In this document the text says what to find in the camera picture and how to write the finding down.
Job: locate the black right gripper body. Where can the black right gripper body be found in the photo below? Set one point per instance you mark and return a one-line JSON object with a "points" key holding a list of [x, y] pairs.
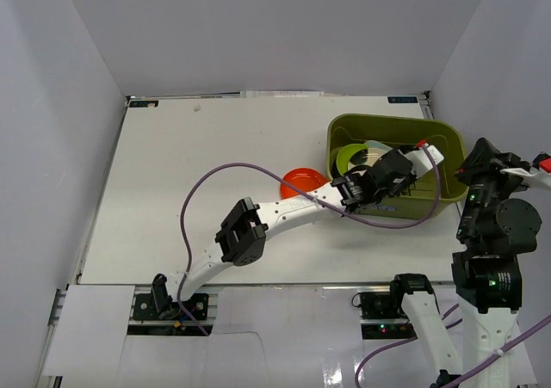
{"points": [[485, 189]]}

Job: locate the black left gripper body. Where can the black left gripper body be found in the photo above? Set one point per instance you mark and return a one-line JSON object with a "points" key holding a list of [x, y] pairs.
{"points": [[405, 186]]}

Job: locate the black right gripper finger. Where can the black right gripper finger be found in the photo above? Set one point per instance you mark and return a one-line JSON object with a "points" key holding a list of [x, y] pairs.
{"points": [[510, 164], [482, 159]]}

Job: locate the cream plate with black patch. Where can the cream plate with black patch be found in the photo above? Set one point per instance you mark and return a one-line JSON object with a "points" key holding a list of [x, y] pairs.
{"points": [[366, 157]]}

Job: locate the light blue rectangular dish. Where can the light blue rectangular dish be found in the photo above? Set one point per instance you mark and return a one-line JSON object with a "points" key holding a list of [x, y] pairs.
{"points": [[373, 145]]}

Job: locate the lime green round plate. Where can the lime green round plate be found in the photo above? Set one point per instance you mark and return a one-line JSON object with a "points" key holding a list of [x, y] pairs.
{"points": [[343, 157]]}

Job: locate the orange round plate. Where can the orange round plate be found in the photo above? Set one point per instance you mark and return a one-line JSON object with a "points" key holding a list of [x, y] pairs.
{"points": [[305, 179]]}

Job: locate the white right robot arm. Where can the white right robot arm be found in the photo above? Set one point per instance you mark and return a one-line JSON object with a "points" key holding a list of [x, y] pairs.
{"points": [[489, 289]]}

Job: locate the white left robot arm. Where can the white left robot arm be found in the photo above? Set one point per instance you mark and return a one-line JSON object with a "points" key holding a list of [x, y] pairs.
{"points": [[246, 229]]}

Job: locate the olive green plastic bin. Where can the olive green plastic bin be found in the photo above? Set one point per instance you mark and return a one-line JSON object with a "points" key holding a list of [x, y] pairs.
{"points": [[349, 129]]}

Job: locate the right blue table label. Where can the right blue table label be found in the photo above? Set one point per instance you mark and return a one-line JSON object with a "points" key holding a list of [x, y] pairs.
{"points": [[402, 99]]}

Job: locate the blue table label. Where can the blue table label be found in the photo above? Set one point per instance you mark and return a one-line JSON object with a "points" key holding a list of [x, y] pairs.
{"points": [[402, 99], [143, 104]]}

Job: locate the left blue table label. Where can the left blue table label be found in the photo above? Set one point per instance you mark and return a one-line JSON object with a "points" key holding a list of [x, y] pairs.
{"points": [[143, 104]]}

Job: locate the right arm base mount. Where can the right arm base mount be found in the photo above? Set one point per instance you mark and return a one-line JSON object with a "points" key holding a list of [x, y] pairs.
{"points": [[380, 318]]}

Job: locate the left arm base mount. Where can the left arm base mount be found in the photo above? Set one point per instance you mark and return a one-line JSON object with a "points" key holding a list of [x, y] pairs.
{"points": [[146, 321]]}

